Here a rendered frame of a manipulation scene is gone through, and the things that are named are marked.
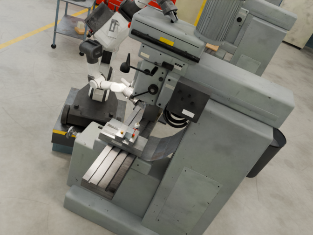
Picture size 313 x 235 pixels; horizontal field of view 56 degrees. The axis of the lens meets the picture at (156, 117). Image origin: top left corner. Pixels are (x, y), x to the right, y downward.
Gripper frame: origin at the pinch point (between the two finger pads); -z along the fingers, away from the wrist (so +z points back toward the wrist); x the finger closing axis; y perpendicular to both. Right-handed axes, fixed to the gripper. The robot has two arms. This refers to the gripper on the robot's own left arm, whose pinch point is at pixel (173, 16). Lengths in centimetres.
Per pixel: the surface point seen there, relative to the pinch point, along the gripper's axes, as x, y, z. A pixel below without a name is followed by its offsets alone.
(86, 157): 24, -126, -48
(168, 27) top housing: 10.8, -1.0, -5.6
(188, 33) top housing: 3.3, 4.5, -14.7
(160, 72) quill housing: 8.0, -25.1, -24.1
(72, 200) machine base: 36, -159, -74
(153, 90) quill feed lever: 11.2, -35.6, -31.2
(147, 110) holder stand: -24, -81, -40
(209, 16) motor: 2.0, 20.4, -13.9
